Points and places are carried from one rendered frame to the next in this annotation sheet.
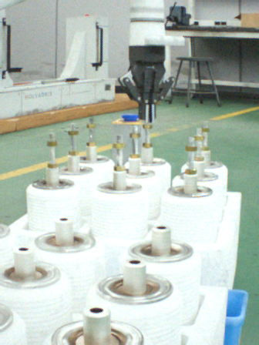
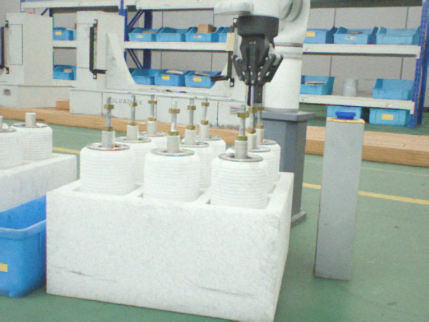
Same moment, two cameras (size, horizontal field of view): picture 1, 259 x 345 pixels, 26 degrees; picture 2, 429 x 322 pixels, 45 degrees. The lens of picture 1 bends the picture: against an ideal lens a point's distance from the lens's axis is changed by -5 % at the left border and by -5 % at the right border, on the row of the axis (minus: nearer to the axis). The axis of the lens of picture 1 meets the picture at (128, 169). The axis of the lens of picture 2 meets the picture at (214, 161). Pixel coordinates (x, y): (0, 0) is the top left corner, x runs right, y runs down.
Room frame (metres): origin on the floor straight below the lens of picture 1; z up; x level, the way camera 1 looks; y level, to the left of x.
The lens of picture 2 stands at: (1.10, -1.00, 0.38)
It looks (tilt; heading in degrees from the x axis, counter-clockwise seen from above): 9 degrees down; 88
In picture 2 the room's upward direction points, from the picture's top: 3 degrees clockwise
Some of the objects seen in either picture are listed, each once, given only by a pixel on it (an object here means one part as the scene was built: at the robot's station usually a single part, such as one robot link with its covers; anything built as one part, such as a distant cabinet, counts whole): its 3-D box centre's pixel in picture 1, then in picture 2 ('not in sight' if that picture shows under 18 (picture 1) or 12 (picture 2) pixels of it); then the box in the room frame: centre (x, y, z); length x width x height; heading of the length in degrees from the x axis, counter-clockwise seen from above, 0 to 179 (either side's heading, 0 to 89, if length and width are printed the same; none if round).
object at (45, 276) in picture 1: (25, 275); not in sight; (0.56, 0.11, 0.25); 0.08 x 0.08 x 0.01
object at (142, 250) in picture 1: (160, 251); not in sight; (0.64, -0.04, 0.25); 0.08 x 0.08 x 0.01
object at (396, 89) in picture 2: not in sight; (394, 89); (3.09, 4.39, 0.36); 0.50 x 0.38 x 0.21; 61
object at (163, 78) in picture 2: not in sight; (175, 78); (0.74, 5.69, 0.36); 0.50 x 0.38 x 0.21; 61
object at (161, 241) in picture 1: (161, 241); not in sight; (0.64, -0.04, 0.26); 0.02 x 0.02 x 0.03
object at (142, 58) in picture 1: (146, 65); (256, 40); (1.19, -0.04, 0.45); 0.08 x 0.08 x 0.09
